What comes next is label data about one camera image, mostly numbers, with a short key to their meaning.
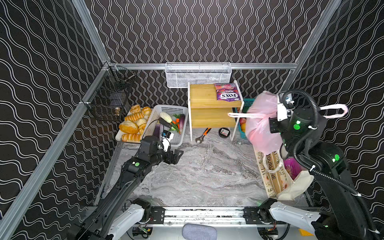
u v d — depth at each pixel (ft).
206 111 2.95
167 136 2.14
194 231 2.23
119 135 3.42
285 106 1.41
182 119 3.49
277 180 2.36
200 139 3.39
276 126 1.61
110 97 3.03
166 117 3.51
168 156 2.17
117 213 1.60
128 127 3.44
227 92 2.63
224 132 3.49
